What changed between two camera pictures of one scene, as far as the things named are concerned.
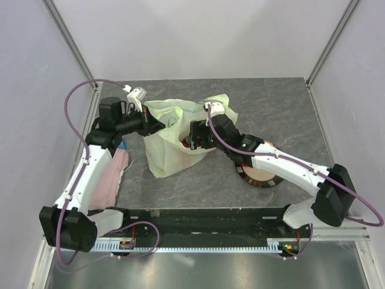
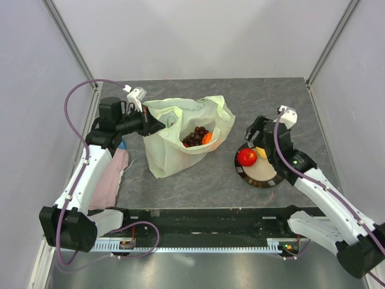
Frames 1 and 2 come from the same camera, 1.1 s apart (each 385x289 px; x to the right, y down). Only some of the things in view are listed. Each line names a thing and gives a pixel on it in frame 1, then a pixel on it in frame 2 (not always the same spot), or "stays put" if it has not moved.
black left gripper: (149, 124) stays put
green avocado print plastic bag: (168, 150) stays put
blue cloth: (123, 145) stays put
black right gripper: (198, 128) -> (257, 124)
